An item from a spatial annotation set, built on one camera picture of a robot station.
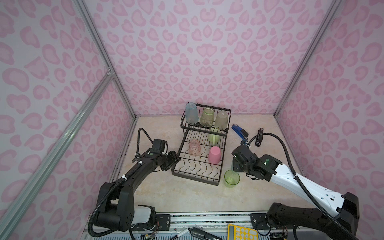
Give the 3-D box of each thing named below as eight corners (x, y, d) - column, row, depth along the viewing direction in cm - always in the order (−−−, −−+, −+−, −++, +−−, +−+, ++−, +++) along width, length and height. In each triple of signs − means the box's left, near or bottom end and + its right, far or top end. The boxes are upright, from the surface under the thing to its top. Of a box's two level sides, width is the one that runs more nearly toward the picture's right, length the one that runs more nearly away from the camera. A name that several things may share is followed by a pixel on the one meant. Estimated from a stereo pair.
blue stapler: (244, 141, 106) (245, 137, 103) (231, 128, 115) (232, 124, 111) (248, 139, 108) (250, 135, 104) (236, 126, 116) (237, 122, 112)
